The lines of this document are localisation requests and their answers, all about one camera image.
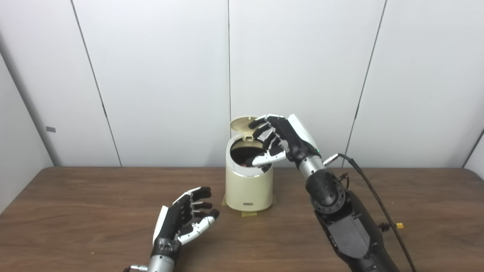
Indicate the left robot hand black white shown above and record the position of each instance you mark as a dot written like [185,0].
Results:
[172,223]

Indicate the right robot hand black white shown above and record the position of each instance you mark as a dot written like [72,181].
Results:
[293,138]

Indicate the cream round bin lid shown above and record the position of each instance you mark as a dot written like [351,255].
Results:
[240,124]

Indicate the cream-colored round bin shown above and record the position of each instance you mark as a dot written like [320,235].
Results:
[248,190]

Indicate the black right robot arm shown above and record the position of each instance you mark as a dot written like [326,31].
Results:
[344,226]

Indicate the yellow tape piece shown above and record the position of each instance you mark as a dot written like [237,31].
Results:
[249,214]

